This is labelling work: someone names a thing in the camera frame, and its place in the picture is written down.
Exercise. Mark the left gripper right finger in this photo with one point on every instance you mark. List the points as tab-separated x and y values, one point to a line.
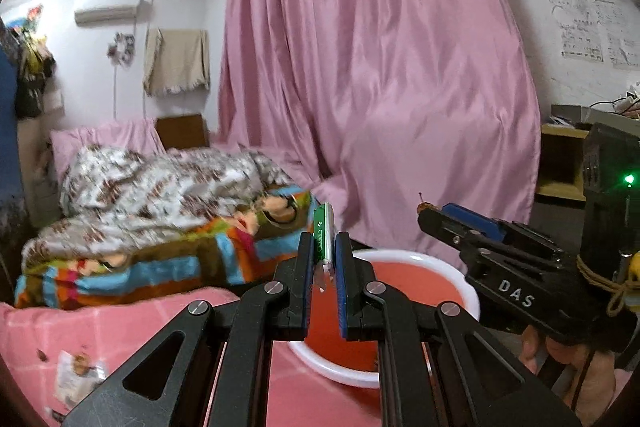
437	366

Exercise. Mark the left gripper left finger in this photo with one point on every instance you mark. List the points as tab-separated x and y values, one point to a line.
210	365

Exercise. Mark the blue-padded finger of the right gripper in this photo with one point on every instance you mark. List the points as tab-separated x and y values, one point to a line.
491	228

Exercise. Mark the green white small box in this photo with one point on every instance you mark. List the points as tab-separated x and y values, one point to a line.
324	232

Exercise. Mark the person right hand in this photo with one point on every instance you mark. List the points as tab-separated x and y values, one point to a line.
593	385

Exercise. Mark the wooden desk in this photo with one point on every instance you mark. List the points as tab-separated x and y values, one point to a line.
560	179

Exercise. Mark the orange plastic basin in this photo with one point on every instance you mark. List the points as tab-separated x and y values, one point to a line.
378	300

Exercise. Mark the white small packet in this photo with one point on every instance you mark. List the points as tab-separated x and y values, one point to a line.
76	377

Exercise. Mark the colourful cartoon blanket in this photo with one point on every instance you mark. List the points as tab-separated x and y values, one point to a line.
226	252

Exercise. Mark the pink checked bed sheet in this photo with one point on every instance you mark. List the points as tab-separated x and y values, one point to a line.
32	339

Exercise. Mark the floral satin quilt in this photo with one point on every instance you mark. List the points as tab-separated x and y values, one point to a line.
116	201

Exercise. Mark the pink curtain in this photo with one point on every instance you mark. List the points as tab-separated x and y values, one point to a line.
378	105

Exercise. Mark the wooden headboard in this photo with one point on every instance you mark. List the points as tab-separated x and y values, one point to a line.
182	132

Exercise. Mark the pink pillow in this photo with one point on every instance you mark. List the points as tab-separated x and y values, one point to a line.
138	135

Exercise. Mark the blue fabric wardrobe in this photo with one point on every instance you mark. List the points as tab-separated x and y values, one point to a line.
14	218

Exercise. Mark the beige hanging towel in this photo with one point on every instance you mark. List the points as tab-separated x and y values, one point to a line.
175	61

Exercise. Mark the hanging clothes bundle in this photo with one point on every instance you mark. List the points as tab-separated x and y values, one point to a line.
33	60

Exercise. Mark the white air conditioner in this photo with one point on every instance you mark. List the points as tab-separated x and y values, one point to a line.
105	14

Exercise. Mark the wall calendar poster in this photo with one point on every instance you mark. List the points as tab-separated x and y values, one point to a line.
600	31

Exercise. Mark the wall socket cluster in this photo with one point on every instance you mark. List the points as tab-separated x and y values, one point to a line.
121	50

